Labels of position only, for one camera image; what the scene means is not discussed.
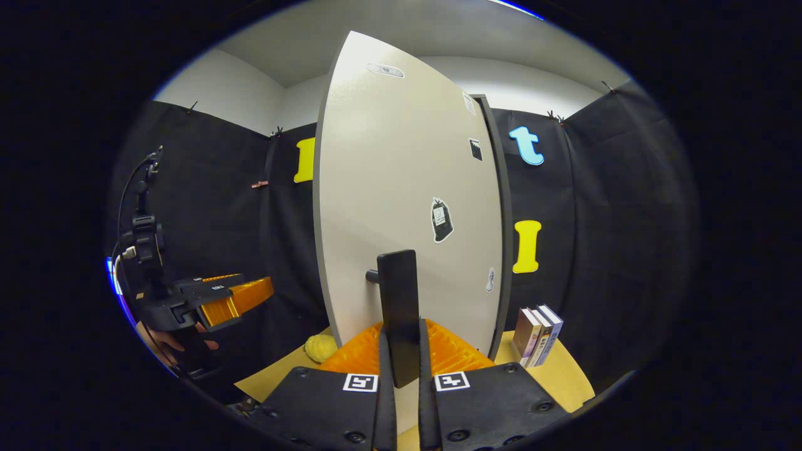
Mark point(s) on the black backdrop cloth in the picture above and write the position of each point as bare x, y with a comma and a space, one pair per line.
626, 238

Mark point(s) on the yellow sponge-like lump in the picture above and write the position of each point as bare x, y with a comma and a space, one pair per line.
321, 347

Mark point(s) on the beige cabinet door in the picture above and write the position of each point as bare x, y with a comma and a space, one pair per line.
388, 175

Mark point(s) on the book with white blue cover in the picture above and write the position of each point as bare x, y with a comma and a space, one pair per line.
554, 332

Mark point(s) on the book with brown cover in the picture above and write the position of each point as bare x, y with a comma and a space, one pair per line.
525, 335

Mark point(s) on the dark grey cabinet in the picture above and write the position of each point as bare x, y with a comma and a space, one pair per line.
504, 188

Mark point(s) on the book with pale spine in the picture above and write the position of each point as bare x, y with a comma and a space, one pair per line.
542, 341

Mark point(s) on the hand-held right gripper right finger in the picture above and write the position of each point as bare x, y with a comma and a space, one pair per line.
427, 419

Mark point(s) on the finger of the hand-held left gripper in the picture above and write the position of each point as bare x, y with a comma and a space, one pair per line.
238, 304
207, 288

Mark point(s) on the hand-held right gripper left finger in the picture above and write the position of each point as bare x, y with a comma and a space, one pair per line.
387, 419

